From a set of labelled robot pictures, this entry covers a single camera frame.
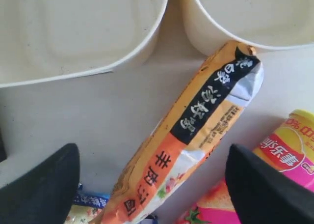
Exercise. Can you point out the blue instant noodle packet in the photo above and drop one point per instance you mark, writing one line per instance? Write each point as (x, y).
(88, 205)

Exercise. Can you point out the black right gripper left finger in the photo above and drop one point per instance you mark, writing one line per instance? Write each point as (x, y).
(44, 195)

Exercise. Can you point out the orange instant noodle packet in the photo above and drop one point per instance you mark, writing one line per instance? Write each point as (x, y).
(208, 107)

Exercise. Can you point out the pink Lay's chip can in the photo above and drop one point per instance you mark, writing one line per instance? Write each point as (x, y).
(289, 149)

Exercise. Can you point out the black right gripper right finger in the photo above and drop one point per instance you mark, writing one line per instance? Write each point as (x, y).
(262, 195)

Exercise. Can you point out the cream bin circle mark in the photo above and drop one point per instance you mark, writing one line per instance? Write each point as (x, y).
(268, 25)

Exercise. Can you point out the cream bin square mark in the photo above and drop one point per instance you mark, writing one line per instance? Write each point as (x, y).
(49, 40)

